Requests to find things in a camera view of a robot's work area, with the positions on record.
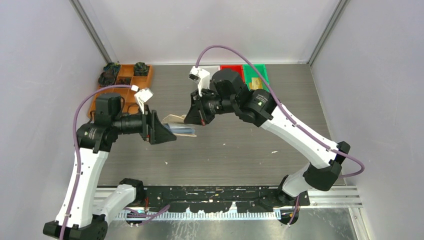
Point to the wooden compartment tray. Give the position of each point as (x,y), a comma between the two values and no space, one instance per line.
(128,99)

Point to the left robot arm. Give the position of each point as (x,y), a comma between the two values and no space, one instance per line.
(79,218)

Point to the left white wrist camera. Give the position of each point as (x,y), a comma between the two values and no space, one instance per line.
(141,96)

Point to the dark bundle top right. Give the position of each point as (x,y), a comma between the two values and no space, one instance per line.
(140,69)

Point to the dark bundle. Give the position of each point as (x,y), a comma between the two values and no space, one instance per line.
(140,69)
(106,79)
(123,81)
(112,67)

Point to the dark bundle top left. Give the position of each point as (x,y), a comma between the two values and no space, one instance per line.
(112,67)

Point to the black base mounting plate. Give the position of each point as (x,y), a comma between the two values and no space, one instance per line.
(211,199)

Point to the dark bundle middle left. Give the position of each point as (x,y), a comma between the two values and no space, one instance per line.
(106,79)

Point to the gold card in green bin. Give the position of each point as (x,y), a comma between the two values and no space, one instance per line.
(255,83)

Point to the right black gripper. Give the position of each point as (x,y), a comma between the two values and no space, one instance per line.
(197,114)

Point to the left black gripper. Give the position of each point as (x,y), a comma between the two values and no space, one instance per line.
(159,133)

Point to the dark bundle middle centre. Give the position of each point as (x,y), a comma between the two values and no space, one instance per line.
(123,81)

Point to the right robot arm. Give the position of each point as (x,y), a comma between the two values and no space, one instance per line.
(224,92)

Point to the red plastic bin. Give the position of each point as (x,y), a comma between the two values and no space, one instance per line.
(236,68)

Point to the aluminium rail frame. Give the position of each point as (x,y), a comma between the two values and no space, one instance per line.
(339,196)

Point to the white plastic bin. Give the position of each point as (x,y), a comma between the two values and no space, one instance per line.
(210,68)

